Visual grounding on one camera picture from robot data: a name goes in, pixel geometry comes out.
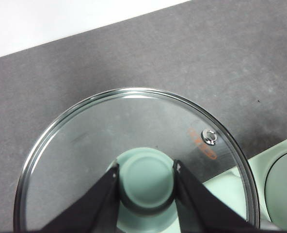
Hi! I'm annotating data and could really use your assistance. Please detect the mint green cooker base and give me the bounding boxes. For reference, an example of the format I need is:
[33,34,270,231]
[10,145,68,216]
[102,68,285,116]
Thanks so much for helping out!
[201,134,287,233]

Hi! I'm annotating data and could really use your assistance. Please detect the glass lid with green knob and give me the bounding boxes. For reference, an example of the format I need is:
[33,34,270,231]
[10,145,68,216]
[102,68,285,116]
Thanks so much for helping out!
[13,87,260,233]

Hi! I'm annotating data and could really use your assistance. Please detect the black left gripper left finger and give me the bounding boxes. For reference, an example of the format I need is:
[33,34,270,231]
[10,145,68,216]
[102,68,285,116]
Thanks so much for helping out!
[40,162,120,233]

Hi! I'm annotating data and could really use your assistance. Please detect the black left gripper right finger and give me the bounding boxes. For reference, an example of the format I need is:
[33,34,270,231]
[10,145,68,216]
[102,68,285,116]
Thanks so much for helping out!
[172,159,264,233]

